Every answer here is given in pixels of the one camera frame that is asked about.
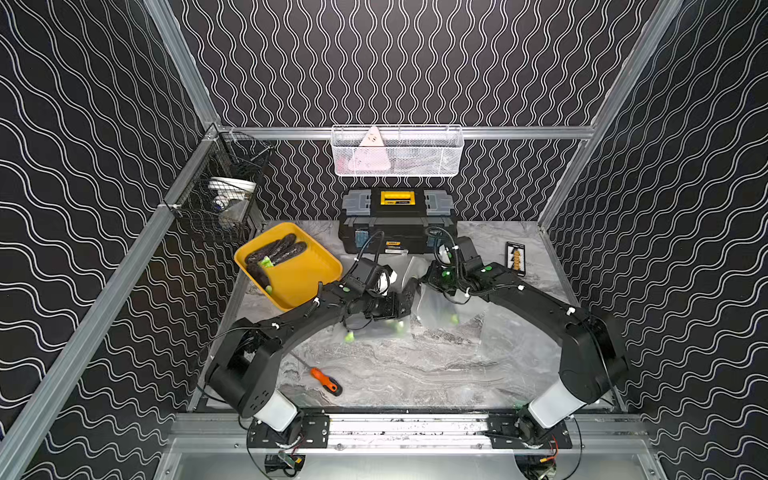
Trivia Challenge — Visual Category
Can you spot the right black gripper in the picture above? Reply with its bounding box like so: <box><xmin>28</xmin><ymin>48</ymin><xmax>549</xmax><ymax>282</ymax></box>
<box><xmin>417</xmin><ymin>260</ymin><xmax>464</xmax><ymax>294</ymax></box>

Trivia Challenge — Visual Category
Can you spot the clear plastic bag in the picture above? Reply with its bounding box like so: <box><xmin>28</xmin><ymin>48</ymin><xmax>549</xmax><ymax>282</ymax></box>
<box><xmin>412</xmin><ymin>283</ymin><xmax>488</xmax><ymax>330</ymax></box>
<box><xmin>479</xmin><ymin>304</ymin><xmax>561</xmax><ymax>398</ymax></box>

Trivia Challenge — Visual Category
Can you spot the clear zip-top bag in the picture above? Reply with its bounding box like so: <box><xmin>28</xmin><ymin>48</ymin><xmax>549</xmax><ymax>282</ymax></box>
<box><xmin>334</xmin><ymin>255</ymin><xmax>416</xmax><ymax>343</ymax></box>

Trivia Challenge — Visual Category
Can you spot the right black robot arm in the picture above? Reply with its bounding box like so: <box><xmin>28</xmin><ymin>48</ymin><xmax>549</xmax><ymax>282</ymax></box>
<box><xmin>422</xmin><ymin>228</ymin><xmax>629</xmax><ymax>442</ymax></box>

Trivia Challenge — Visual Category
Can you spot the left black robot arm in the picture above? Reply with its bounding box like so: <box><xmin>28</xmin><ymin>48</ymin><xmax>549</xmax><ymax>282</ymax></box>
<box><xmin>205</xmin><ymin>258</ymin><xmax>419</xmax><ymax>433</ymax></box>

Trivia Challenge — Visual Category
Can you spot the black phone with orange screen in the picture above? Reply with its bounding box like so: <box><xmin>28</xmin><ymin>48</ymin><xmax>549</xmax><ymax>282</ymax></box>
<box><xmin>505</xmin><ymin>242</ymin><xmax>527</xmax><ymax>277</ymax></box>

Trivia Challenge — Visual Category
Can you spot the black yellow toolbox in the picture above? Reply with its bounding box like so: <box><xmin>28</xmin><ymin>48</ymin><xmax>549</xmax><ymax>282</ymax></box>
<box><xmin>338</xmin><ymin>188</ymin><xmax>458</xmax><ymax>254</ymax></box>

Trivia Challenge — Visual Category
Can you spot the yellow plastic tray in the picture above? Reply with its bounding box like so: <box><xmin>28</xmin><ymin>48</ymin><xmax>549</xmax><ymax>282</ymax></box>
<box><xmin>234</xmin><ymin>222</ymin><xmax>343</xmax><ymax>311</ymax></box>

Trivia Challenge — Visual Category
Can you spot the pink triangular card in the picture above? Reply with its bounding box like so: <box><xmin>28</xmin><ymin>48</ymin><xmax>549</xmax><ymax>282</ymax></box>
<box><xmin>348</xmin><ymin>126</ymin><xmax>392</xmax><ymax>176</ymax></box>

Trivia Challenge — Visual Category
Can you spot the white tape roll in basket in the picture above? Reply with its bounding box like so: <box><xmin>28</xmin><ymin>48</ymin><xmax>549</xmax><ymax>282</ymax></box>
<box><xmin>207</xmin><ymin>177</ymin><xmax>256</xmax><ymax>210</ymax></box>

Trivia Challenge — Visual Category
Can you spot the orange handled screwdriver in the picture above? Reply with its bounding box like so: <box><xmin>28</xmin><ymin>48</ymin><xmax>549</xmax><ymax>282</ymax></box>
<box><xmin>293</xmin><ymin>354</ymin><xmax>343</xmax><ymax>397</ymax></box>

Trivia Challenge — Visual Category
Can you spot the white wire wall basket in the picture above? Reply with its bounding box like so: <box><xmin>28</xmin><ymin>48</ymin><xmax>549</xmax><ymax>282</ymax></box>
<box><xmin>330</xmin><ymin>124</ymin><xmax>465</xmax><ymax>178</ymax></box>

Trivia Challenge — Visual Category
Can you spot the black wire corner basket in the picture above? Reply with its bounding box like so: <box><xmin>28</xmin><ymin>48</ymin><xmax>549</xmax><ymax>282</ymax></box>
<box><xmin>163</xmin><ymin>125</ymin><xmax>277</xmax><ymax>244</ymax></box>

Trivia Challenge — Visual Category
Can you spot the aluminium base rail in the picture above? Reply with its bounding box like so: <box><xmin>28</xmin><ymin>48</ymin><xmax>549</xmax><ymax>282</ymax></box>
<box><xmin>167</xmin><ymin>410</ymin><xmax>649</xmax><ymax>456</ymax></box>

